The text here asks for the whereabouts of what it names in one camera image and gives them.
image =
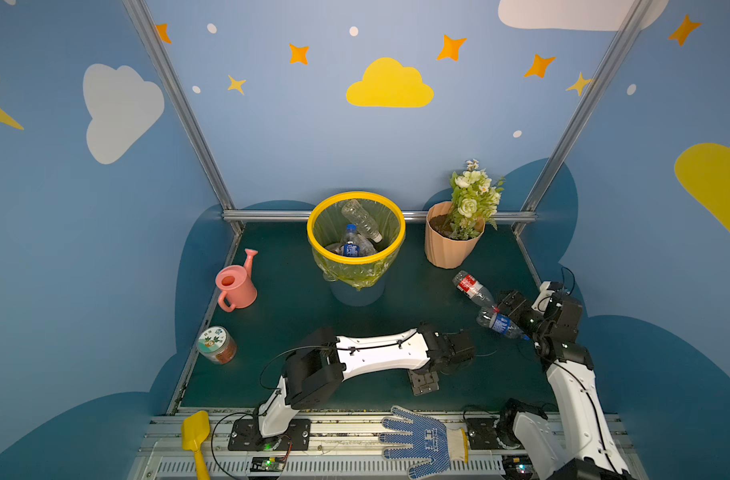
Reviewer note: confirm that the tall bottle white label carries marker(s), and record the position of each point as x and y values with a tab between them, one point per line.
366	224

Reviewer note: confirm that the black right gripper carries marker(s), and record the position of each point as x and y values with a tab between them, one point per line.
518	311

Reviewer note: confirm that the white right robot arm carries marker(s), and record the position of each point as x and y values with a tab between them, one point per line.
588	450

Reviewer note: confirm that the small bottle blue cap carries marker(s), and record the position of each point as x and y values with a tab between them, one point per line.
349	247

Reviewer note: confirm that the blue dotted work glove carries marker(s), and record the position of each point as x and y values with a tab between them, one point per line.
425	440

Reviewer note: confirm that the round floral tin can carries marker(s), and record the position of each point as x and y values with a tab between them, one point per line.
217	345

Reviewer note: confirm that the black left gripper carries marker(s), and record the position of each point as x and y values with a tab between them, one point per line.
423	380

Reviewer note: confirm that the artificial white flower plant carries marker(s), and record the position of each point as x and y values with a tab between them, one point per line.
475	200

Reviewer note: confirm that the crushed clear bottle red label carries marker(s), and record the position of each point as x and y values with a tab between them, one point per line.
473	289

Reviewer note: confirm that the crushed bottle blue label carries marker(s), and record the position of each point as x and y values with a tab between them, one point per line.
490	318

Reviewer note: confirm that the yellow toy shovel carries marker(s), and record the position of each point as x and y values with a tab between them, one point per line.
195	431

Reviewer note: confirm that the blue ribbed trash bin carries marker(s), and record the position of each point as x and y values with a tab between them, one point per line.
351	296

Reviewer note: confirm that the peach ribbed flower pot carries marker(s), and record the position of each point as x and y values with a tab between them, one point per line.
443	252

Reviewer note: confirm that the clear bottle white cap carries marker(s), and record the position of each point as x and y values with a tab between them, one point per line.
366	248

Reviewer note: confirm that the pink watering can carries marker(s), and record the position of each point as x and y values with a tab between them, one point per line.
237	290

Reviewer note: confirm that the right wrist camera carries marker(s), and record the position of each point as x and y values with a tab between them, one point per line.
546	290

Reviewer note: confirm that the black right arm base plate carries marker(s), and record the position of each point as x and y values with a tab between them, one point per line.
482	433

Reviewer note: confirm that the yellow bin liner bag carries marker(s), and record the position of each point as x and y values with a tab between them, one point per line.
325	229

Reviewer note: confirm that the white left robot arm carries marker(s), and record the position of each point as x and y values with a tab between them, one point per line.
313	371

